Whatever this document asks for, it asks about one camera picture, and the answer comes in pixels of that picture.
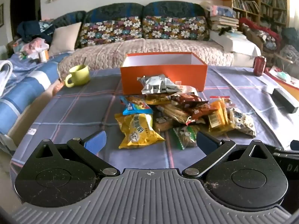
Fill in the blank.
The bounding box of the blue patterned pack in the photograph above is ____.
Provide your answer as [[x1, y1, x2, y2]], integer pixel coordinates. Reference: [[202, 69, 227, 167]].
[[210, 5, 234, 17]]

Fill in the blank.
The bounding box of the red soda can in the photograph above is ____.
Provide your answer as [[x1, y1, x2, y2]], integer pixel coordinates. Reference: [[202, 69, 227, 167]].
[[254, 56, 267, 76]]

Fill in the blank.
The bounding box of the white folded cloth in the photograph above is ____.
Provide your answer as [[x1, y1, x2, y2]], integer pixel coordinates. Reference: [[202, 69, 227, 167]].
[[0, 60, 13, 96]]

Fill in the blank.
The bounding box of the blue striped blanket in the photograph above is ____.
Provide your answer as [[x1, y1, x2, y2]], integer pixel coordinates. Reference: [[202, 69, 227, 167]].
[[0, 51, 73, 140]]

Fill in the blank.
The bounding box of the pink plastic bag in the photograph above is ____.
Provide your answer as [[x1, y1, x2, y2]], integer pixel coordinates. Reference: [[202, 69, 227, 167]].
[[22, 37, 48, 59]]

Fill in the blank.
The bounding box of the dark blue sofa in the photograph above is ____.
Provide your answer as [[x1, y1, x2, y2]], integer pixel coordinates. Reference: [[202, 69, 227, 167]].
[[53, 2, 262, 69]]

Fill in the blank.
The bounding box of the clear breadstick packet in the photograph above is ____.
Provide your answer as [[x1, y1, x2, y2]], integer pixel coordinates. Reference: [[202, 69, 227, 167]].
[[156, 104, 191, 123]]

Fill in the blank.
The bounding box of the orange cookie packet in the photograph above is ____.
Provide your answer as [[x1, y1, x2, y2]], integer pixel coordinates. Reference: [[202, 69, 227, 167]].
[[145, 94, 173, 105]]

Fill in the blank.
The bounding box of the red cloth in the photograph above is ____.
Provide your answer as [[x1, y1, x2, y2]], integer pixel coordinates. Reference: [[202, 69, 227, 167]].
[[238, 17, 282, 49]]

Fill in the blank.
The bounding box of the green snack packet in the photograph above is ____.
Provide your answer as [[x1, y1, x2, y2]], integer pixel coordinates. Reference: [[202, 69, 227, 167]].
[[170, 125, 199, 150]]

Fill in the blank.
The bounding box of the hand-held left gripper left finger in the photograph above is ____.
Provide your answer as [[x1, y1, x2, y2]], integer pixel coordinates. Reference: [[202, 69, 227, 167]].
[[35, 131, 120, 177]]

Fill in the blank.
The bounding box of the quilted sofa cover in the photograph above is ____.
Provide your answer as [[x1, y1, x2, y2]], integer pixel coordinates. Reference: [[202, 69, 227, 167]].
[[57, 38, 234, 74]]

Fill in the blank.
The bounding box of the silver snack packet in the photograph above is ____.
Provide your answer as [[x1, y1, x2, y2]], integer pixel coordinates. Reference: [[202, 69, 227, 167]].
[[137, 74, 183, 95]]

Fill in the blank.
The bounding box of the stack of books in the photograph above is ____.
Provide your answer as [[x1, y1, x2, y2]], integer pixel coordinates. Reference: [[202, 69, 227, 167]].
[[209, 15, 240, 32]]

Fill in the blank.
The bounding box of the pile of dark clothes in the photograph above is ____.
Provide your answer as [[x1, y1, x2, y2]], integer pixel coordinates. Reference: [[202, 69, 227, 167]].
[[16, 20, 56, 43]]

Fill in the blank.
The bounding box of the beige pillow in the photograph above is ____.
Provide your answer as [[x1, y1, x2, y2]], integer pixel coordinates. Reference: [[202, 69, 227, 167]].
[[48, 22, 82, 56]]

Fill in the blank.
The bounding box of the white box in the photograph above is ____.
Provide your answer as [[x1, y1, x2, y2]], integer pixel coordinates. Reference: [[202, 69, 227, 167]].
[[209, 31, 261, 56]]

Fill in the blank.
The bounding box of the large yellow snack packet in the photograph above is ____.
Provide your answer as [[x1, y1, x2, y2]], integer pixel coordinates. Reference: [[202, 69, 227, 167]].
[[114, 112, 166, 149]]

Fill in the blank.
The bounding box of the dark patterned cloth pile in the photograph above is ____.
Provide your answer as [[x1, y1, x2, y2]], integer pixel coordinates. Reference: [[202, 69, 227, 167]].
[[279, 28, 299, 62]]

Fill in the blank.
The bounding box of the wooden bookshelf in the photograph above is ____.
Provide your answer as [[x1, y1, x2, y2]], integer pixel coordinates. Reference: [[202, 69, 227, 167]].
[[231, 0, 290, 27]]

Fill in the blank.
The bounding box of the brown snack packet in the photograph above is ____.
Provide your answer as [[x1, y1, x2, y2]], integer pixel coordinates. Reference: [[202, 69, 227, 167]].
[[186, 104, 219, 125], [170, 93, 208, 105]]

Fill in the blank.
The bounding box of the clear bag of yellow packets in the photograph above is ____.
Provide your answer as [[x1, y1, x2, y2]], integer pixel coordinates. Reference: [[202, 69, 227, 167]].
[[208, 96, 236, 133]]

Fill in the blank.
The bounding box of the black rectangular box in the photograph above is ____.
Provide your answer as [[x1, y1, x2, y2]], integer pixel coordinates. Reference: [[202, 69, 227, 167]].
[[272, 88, 299, 113]]

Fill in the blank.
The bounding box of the orange cardboard box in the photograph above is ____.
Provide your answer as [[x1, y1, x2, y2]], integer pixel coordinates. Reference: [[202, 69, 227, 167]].
[[120, 52, 208, 95]]

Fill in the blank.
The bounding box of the teal object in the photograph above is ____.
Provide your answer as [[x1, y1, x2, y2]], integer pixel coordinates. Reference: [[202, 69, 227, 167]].
[[277, 72, 292, 82]]

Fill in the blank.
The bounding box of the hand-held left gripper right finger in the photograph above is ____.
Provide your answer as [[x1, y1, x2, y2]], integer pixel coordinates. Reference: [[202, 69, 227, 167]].
[[182, 131, 269, 179]]

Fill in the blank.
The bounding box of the blue snack packet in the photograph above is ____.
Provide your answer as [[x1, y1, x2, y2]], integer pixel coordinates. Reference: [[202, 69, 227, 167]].
[[120, 96, 153, 115]]

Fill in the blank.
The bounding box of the green mug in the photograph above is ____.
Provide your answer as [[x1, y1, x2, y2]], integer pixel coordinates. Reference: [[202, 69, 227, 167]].
[[65, 65, 91, 88]]

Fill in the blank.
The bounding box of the red-edged tray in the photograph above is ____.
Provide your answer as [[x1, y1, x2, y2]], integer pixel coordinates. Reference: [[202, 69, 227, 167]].
[[264, 66, 299, 91]]

